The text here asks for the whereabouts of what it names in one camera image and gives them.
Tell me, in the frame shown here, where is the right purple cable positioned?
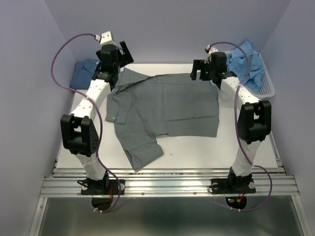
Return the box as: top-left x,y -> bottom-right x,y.
205,41 -> 272,212

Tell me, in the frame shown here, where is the white plastic basket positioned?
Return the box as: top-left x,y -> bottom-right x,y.
255,61 -> 275,100

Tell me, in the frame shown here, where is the aluminium rail frame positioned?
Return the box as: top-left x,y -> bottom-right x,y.
29,98 -> 306,236

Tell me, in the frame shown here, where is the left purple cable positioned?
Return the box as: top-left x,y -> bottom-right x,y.
50,33 -> 123,214

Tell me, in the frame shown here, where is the grey long sleeve shirt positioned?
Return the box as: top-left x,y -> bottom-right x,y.
106,69 -> 219,171

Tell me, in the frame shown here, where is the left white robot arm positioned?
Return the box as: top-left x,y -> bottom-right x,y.
61,41 -> 134,195

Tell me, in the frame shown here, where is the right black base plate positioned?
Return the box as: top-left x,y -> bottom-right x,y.
210,178 -> 256,195

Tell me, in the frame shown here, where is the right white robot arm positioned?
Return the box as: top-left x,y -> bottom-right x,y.
190,48 -> 271,194

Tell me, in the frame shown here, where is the purple cable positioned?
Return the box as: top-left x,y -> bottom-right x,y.
205,41 -> 272,212
50,33 -> 123,214

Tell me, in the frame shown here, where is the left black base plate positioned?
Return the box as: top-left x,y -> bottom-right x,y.
77,178 -> 125,196

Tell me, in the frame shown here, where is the light blue crumpled shirt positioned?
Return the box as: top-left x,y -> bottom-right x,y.
225,40 -> 265,93

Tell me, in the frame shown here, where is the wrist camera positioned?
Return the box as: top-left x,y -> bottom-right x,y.
204,45 -> 218,63
94,31 -> 117,47

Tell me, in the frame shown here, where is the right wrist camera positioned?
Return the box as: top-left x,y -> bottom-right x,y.
204,45 -> 218,63

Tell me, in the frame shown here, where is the blue checked folded shirt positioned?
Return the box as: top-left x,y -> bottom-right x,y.
69,59 -> 99,90

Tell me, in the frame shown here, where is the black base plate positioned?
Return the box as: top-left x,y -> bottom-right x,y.
77,178 -> 125,196
210,178 -> 256,195

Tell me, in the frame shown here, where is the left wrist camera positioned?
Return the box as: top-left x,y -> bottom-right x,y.
94,31 -> 117,47

